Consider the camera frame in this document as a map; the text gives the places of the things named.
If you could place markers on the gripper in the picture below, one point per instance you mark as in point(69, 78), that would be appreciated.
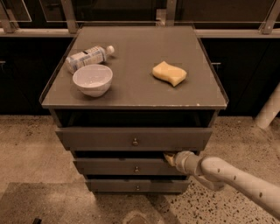
point(181, 161)

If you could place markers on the grey drawer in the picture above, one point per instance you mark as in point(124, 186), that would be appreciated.
point(136, 186)
point(134, 139)
point(125, 166)

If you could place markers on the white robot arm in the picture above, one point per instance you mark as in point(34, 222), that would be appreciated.
point(214, 173)

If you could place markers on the grey drawer cabinet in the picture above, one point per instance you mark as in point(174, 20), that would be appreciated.
point(136, 98)

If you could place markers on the yellow sponge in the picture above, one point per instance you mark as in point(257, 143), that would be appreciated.
point(166, 72)

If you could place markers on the white ceramic bowl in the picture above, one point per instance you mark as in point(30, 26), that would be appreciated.
point(93, 80)

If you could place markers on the clear plastic water bottle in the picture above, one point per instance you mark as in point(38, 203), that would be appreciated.
point(94, 55)

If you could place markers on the metal railing frame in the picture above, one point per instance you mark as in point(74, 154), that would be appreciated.
point(209, 18)

